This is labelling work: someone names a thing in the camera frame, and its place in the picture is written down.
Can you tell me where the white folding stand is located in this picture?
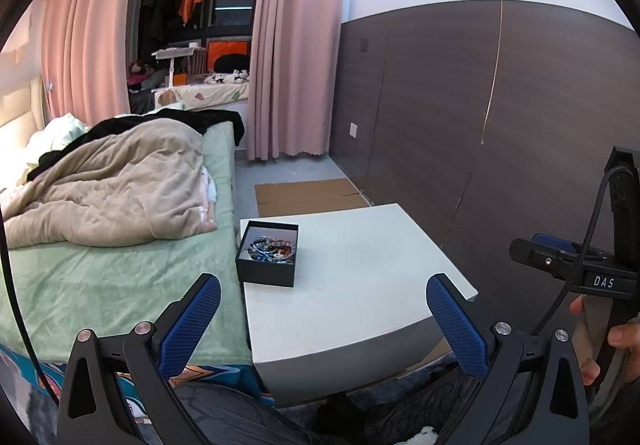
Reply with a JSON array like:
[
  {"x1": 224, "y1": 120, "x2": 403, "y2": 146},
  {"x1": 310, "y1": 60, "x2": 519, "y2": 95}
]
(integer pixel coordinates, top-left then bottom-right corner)
[{"x1": 151, "y1": 46, "x2": 206, "y2": 88}]

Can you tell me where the beige blanket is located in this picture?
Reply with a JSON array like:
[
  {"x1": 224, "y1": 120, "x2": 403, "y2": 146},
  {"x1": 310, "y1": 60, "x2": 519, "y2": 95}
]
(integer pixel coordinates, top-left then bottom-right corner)
[{"x1": 0, "y1": 118, "x2": 218, "y2": 248}]

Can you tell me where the black jewelry box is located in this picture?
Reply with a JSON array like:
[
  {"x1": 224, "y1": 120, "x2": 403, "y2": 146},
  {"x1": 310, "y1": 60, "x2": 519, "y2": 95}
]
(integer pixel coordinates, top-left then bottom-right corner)
[{"x1": 235, "y1": 220, "x2": 300, "y2": 287}]

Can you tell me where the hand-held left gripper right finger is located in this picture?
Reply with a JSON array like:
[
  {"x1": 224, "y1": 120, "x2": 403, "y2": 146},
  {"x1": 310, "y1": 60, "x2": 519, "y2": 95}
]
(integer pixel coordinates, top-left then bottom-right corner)
[{"x1": 425, "y1": 273, "x2": 591, "y2": 445}]

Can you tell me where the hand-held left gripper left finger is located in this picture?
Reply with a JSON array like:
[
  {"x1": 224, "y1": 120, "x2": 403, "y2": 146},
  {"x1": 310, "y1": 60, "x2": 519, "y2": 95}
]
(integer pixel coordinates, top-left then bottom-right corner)
[{"x1": 56, "y1": 272, "x2": 223, "y2": 445}]

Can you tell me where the white side table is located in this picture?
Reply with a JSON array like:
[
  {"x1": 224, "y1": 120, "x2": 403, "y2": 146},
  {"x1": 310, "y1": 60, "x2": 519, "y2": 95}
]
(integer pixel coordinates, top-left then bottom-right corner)
[{"x1": 239, "y1": 204, "x2": 478, "y2": 426}]

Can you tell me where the beige headboard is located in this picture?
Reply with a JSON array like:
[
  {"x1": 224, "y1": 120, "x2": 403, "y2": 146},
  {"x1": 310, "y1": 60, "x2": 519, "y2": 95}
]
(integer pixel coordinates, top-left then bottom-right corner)
[{"x1": 0, "y1": 75, "x2": 46, "y2": 186}]

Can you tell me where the pale green pillow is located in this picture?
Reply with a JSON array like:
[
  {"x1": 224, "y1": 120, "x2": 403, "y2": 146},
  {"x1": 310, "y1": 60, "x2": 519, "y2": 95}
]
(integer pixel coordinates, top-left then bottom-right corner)
[{"x1": 27, "y1": 114, "x2": 91, "y2": 161}]

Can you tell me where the black round cushion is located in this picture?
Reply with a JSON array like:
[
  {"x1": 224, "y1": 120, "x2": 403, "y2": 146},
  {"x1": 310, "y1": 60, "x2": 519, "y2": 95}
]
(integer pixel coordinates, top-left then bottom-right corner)
[{"x1": 215, "y1": 54, "x2": 250, "y2": 73}]

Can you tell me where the black cloth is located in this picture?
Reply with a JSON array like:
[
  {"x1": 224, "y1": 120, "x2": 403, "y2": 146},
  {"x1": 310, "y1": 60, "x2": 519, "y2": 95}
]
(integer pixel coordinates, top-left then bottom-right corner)
[{"x1": 37, "y1": 109, "x2": 246, "y2": 171}]

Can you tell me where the pink curtain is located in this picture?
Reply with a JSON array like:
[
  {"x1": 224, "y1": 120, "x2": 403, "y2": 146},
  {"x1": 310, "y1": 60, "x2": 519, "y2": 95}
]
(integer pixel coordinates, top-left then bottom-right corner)
[
  {"x1": 247, "y1": 0, "x2": 348, "y2": 161},
  {"x1": 40, "y1": 0, "x2": 148, "y2": 126}
]

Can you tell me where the floral window seat cushion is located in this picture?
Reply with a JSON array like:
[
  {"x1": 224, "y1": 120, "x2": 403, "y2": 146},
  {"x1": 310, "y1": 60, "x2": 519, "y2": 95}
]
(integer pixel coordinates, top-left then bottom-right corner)
[{"x1": 154, "y1": 82, "x2": 250, "y2": 112}]

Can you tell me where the bed with green sheet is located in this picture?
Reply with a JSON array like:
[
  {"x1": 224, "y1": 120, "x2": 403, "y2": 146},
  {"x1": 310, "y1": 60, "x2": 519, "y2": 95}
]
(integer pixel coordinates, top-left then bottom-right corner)
[{"x1": 0, "y1": 122, "x2": 253, "y2": 366}]

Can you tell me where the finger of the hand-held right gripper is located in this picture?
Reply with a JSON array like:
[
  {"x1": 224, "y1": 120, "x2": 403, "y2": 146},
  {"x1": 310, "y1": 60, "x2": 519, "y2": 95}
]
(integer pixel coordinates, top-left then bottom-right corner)
[{"x1": 509, "y1": 233, "x2": 586, "y2": 281}]

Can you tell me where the dark cloth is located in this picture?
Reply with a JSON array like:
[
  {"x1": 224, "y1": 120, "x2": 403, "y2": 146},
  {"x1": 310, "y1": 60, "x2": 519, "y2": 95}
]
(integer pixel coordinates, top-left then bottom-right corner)
[{"x1": 172, "y1": 365, "x2": 481, "y2": 445}]

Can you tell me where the flat cardboard sheet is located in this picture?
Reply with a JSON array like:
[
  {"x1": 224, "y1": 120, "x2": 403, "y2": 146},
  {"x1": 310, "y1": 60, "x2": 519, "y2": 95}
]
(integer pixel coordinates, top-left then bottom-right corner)
[{"x1": 255, "y1": 178, "x2": 373, "y2": 217}]

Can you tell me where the black cable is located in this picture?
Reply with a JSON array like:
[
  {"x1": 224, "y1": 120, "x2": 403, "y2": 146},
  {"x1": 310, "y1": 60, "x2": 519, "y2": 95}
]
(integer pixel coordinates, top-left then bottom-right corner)
[
  {"x1": 0, "y1": 220, "x2": 61, "y2": 406},
  {"x1": 530, "y1": 168, "x2": 632, "y2": 336}
]

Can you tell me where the black and white plush toy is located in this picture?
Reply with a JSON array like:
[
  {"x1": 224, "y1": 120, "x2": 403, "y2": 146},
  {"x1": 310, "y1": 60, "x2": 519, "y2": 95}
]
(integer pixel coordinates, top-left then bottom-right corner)
[{"x1": 204, "y1": 69, "x2": 250, "y2": 85}]

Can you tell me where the person's right hand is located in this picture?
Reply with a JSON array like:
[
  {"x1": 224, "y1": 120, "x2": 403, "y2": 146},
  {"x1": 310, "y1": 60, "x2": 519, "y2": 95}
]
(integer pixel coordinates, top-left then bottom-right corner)
[{"x1": 570, "y1": 295, "x2": 640, "y2": 386}]

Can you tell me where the black hanging garment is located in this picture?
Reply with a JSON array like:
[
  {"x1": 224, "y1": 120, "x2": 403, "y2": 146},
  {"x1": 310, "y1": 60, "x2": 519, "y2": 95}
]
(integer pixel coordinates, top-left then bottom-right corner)
[{"x1": 140, "y1": 0, "x2": 180, "y2": 58}]

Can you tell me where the pink floral cloth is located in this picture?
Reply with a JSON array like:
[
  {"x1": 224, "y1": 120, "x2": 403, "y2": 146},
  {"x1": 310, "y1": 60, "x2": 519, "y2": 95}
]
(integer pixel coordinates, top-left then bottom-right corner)
[{"x1": 197, "y1": 168, "x2": 219, "y2": 233}]

